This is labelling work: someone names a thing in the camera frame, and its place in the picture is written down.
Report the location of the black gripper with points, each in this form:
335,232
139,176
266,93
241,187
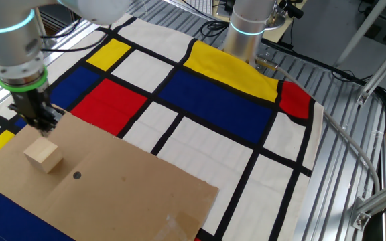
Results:
29,103

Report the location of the small wooden block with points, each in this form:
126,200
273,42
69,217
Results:
44,155

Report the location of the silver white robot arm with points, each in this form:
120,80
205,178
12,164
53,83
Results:
8,43

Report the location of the colour block patterned cloth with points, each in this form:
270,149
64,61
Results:
213,157

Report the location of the brown cardboard sheet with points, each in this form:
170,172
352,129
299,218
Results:
112,187

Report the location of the dark equipment cabinet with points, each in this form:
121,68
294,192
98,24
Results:
57,18

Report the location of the white keyboard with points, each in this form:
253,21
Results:
199,5

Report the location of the black webcam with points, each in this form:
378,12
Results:
290,8

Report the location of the pale grey slanted leg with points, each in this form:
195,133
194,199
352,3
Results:
364,30

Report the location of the aluminium frame strut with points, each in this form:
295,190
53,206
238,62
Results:
39,23
380,199
384,68

